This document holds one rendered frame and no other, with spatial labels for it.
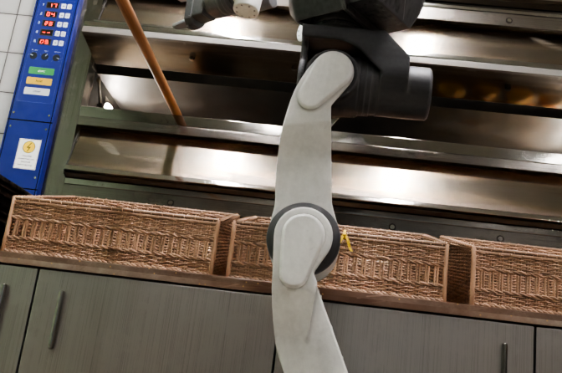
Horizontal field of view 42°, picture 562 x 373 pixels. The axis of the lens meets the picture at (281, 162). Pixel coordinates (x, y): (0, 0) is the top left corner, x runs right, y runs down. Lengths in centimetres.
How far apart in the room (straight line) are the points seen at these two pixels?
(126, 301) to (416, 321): 70
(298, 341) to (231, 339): 42
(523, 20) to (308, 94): 140
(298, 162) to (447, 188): 106
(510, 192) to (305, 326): 126
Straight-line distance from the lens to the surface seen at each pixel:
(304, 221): 139
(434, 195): 244
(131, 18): 193
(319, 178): 146
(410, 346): 180
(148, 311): 183
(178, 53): 255
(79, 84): 266
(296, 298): 138
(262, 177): 242
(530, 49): 271
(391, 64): 154
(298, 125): 147
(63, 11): 277
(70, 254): 196
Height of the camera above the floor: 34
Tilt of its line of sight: 17 degrees up
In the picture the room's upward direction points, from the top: 7 degrees clockwise
